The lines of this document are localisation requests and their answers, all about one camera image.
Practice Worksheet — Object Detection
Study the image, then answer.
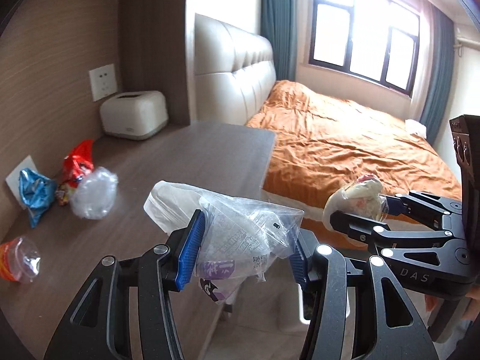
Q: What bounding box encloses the white printed wrapper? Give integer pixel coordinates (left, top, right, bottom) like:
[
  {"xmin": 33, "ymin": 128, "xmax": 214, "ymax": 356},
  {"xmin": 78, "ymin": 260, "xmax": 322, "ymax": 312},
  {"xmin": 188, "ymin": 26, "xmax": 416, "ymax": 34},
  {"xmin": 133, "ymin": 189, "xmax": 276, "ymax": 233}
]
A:
[{"xmin": 322, "ymin": 174, "xmax": 389, "ymax": 232}]

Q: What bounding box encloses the clear plastic bag purple print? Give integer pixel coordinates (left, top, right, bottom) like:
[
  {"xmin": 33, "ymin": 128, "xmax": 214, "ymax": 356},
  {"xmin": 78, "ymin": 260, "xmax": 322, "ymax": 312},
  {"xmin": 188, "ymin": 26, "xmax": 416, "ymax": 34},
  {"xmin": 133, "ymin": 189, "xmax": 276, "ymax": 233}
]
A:
[{"xmin": 143, "ymin": 180, "xmax": 304, "ymax": 303}]

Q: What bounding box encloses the white trash bin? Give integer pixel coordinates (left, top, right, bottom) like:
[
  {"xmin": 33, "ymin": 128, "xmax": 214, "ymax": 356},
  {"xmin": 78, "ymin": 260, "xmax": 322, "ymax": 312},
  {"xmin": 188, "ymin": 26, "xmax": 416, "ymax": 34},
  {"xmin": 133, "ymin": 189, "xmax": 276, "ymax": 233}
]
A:
[{"xmin": 277, "ymin": 282, "xmax": 352, "ymax": 332}]

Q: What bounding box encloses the person's hand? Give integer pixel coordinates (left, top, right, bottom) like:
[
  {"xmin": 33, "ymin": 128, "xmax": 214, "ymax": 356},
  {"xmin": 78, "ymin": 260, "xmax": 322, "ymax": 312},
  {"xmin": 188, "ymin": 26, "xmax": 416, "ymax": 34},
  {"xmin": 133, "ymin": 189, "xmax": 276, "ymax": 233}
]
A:
[{"xmin": 423, "ymin": 283, "xmax": 480, "ymax": 323}]

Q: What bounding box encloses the white pillow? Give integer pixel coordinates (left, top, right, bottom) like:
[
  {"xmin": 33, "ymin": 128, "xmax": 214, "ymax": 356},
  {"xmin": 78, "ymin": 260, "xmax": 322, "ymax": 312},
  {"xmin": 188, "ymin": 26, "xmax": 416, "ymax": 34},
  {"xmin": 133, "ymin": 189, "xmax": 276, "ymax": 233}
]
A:
[{"xmin": 404, "ymin": 119, "xmax": 427, "ymax": 139}]

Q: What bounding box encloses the teal curtain right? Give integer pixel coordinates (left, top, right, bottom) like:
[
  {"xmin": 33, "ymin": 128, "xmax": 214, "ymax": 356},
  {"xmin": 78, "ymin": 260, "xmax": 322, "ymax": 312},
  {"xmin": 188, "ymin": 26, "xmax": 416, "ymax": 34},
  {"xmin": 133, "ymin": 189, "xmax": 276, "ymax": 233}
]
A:
[{"xmin": 420, "ymin": 7, "xmax": 455, "ymax": 146}]

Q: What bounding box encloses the teal curtain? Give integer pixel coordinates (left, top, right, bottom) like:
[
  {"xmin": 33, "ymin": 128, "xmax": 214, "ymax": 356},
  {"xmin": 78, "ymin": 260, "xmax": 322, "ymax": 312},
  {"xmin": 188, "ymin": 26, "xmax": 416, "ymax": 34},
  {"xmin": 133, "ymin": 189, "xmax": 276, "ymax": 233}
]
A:
[
  {"xmin": 420, "ymin": 7, "xmax": 455, "ymax": 146},
  {"xmin": 260, "ymin": 0, "xmax": 297, "ymax": 81}
]

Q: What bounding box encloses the orange clear snack bag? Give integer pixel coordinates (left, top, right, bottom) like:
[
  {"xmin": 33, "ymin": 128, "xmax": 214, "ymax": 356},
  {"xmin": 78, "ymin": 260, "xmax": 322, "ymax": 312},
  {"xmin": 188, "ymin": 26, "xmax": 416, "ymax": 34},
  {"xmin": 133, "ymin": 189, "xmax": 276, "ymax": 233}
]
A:
[{"xmin": 0, "ymin": 236, "xmax": 41, "ymax": 284}]

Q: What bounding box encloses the orange bed cover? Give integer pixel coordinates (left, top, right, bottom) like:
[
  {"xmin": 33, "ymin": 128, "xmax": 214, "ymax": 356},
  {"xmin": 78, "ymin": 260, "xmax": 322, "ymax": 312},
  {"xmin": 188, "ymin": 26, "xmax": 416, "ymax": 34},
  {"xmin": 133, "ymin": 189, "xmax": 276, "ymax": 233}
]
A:
[{"xmin": 247, "ymin": 80, "xmax": 461, "ymax": 250}]

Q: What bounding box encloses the clear crumpled plastic wrap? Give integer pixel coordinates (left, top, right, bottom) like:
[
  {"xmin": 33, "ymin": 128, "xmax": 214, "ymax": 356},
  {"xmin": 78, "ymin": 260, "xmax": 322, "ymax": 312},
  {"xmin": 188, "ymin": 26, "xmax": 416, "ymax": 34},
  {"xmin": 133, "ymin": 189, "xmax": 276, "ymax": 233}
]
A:
[{"xmin": 69, "ymin": 166, "xmax": 119, "ymax": 220}]

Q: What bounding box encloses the blue snack bag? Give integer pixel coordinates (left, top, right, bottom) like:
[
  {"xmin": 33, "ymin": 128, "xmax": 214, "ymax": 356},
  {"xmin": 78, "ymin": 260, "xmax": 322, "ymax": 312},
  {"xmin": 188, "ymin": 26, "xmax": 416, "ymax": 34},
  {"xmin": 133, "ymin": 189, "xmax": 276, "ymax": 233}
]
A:
[{"xmin": 19, "ymin": 168, "xmax": 57, "ymax": 228}]

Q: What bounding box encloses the red snack bag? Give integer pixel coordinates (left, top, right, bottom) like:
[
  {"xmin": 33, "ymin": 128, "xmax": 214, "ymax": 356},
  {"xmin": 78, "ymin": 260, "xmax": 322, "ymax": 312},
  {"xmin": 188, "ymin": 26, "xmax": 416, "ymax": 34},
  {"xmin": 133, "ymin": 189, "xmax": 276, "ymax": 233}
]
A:
[{"xmin": 55, "ymin": 139, "xmax": 95, "ymax": 206}]

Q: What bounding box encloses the black framed window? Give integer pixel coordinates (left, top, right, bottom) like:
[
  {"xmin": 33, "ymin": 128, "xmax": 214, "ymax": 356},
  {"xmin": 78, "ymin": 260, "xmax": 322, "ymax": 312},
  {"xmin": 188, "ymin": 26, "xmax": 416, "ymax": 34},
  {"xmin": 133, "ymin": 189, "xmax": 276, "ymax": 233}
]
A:
[{"xmin": 308, "ymin": 0, "xmax": 420, "ymax": 96}]

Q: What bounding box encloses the white tissue box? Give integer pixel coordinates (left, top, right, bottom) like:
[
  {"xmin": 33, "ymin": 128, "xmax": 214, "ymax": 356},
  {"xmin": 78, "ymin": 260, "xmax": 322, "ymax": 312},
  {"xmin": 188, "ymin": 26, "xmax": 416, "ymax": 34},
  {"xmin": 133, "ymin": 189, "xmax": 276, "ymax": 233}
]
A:
[{"xmin": 100, "ymin": 90, "xmax": 168, "ymax": 141}]

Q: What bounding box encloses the cream padded headboard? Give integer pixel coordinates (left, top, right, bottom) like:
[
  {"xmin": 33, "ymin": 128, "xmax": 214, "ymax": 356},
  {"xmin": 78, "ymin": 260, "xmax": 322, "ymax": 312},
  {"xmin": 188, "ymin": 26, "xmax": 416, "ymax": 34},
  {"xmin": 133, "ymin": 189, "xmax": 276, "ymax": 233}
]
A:
[{"xmin": 194, "ymin": 15, "xmax": 277, "ymax": 125}]

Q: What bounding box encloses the teal curtain left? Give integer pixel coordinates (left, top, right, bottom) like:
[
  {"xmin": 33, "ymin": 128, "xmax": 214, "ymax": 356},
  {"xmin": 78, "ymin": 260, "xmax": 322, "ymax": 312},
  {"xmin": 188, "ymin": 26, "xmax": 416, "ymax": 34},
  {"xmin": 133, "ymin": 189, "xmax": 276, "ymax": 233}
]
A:
[{"xmin": 260, "ymin": 0, "xmax": 297, "ymax": 81}]

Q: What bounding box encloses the black camera box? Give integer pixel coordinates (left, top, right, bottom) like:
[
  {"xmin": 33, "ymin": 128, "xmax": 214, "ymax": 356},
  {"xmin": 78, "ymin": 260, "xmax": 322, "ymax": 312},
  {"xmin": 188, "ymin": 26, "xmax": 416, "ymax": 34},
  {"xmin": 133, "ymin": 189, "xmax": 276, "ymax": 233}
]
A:
[{"xmin": 449, "ymin": 115, "xmax": 480, "ymax": 252}]

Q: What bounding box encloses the white wall socket lower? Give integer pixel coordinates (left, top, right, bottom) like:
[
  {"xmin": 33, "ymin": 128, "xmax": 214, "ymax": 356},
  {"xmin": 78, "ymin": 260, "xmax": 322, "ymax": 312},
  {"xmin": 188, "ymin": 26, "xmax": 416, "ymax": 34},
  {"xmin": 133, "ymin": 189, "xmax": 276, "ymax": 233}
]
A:
[{"xmin": 5, "ymin": 154, "xmax": 38, "ymax": 210}]

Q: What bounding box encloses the white wall socket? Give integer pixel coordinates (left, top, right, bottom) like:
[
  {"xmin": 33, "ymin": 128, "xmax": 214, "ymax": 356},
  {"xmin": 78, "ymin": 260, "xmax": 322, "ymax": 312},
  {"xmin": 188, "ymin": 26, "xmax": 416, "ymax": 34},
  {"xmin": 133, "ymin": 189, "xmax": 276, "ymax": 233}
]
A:
[
  {"xmin": 89, "ymin": 63, "xmax": 118, "ymax": 102},
  {"xmin": 5, "ymin": 154, "xmax": 38, "ymax": 210}
]

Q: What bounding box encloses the white wall socket upper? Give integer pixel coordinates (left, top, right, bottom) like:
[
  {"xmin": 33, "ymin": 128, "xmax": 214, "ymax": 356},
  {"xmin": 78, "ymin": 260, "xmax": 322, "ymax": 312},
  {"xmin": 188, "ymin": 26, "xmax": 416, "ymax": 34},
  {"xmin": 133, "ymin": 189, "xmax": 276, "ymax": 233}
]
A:
[{"xmin": 89, "ymin": 63, "xmax": 118, "ymax": 102}]

